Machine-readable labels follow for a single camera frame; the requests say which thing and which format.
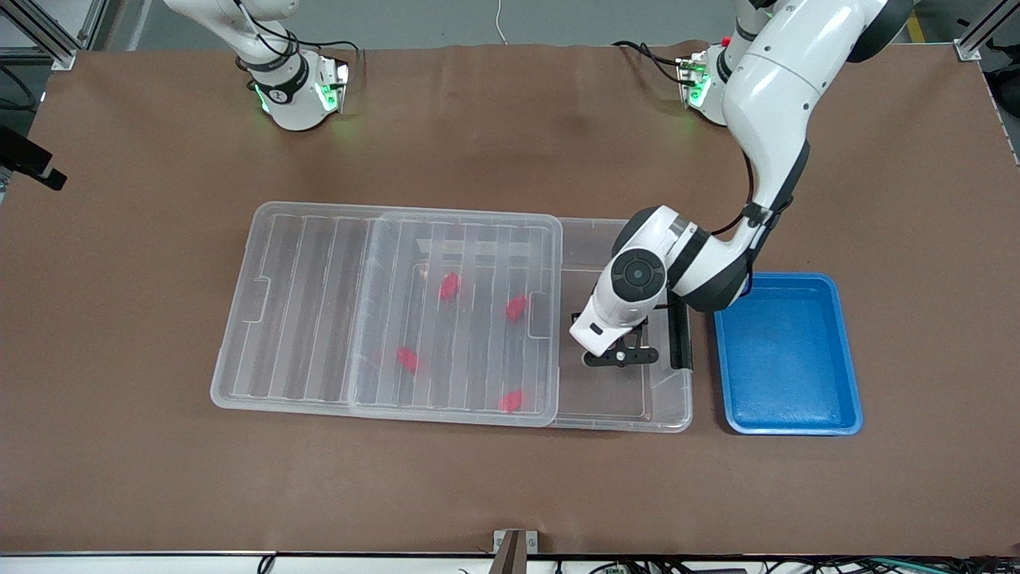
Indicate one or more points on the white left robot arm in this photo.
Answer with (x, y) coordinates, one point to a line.
(781, 88)

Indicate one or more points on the clear plastic storage box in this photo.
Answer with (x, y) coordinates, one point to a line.
(606, 402)

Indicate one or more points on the clear ribbed plastic lid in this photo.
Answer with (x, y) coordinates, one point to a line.
(303, 319)

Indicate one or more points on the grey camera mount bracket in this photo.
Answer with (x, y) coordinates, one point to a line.
(510, 550)

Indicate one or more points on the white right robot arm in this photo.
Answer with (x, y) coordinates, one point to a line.
(291, 104)

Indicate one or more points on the blue plastic tray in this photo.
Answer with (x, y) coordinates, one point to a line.
(797, 375)

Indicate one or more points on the red block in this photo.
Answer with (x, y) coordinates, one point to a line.
(449, 285)
(407, 359)
(516, 307)
(511, 400)

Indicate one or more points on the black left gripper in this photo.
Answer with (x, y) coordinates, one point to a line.
(575, 316)

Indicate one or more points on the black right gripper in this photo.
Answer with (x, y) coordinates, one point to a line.
(22, 155)

